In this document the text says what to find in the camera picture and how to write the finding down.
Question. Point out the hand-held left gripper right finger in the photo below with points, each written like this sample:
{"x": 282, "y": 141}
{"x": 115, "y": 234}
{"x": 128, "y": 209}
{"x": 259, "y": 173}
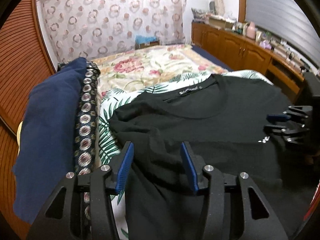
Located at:
{"x": 189, "y": 170}

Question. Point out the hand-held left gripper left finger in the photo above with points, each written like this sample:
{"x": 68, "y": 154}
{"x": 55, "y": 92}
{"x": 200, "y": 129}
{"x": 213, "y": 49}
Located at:
{"x": 125, "y": 170}

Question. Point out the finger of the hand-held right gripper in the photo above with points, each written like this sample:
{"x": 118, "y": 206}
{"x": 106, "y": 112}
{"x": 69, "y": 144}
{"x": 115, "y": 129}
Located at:
{"x": 273, "y": 129}
{"x": 276, "y": 117}

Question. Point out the black t-shirt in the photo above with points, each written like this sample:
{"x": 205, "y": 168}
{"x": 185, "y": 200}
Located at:
{"x": 212, "y": 130}

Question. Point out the leaf-print bed sheet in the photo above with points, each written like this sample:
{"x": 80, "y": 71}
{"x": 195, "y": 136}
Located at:
{"x": 110, "y": 110}

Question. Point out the dark circle-patterned cloth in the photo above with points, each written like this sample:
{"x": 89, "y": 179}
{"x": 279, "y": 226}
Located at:
{"x": 86, "y": 120}

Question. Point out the purple cloth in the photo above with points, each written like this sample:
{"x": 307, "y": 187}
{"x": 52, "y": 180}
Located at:
{"x": 265, "y": 45}

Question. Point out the navy blue cloth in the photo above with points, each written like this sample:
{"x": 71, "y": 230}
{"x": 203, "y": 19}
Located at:
{"x": 50, "y": 130}

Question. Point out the red white printed cloth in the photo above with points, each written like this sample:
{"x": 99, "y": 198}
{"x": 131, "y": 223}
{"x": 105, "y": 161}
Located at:
{"x": 313, "y": 205}

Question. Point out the wooden cabinet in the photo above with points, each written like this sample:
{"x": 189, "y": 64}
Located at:
{"x": 230, "y": 45}

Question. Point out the navy mattress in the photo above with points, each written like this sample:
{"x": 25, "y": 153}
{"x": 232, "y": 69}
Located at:
{"x": 212, "y": 57}

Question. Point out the pink jug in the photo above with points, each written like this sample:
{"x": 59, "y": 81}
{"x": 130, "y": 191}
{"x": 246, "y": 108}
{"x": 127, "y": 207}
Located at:
{"x": 250, "y": 30}

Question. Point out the open cardboard box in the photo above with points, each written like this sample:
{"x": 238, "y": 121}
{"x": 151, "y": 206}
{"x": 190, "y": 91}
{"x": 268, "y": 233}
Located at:
{"x": 220, "y": 22}

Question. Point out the floral blanket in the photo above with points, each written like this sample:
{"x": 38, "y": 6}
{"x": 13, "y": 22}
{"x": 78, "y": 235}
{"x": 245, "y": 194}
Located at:
{"x": 155, "y": 62}

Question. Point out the yellow cloth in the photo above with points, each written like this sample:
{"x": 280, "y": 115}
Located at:
{"x": 19, "y": 132}

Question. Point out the floral fabric bag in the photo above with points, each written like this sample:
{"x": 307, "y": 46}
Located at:
{"x": 200, "y": 15}

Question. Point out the cardboard box with blue cloth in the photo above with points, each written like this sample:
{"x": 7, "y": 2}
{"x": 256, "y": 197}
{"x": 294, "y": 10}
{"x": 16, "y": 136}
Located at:
{"x": 146, "y": 42}

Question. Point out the wooden louvred door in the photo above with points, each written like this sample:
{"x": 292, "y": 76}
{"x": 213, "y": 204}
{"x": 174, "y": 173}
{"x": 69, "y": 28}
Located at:
{"x": 17, "y": 67}

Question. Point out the circle-patterned sheer curtain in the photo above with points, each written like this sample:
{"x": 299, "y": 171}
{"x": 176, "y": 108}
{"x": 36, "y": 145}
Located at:
{"x": 112, "y": 17}

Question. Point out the wooden window frame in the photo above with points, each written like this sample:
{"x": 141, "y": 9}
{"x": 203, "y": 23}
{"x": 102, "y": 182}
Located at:
{"x": 241, "y": 0}

